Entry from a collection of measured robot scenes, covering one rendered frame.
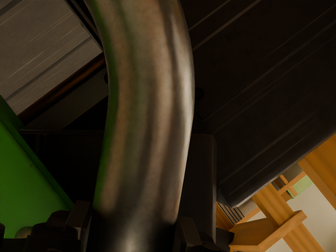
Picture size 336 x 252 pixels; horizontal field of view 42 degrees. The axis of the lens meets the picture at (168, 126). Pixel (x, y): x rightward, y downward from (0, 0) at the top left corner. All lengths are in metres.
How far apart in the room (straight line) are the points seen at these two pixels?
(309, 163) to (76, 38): 0.54
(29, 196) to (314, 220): 9.66
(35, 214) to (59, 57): 0.57
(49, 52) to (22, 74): 0.06
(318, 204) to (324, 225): 0.44
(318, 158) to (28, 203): 0.83
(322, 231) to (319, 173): 8.90
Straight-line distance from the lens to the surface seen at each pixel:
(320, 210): 9.89
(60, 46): 0.72
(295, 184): 9.19
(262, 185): 0.25
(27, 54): 0.69
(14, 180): 0.20
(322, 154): 0.98
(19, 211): 0.20
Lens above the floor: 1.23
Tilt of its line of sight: 11 degrees down
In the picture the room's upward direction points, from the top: 143 degrees clockwise
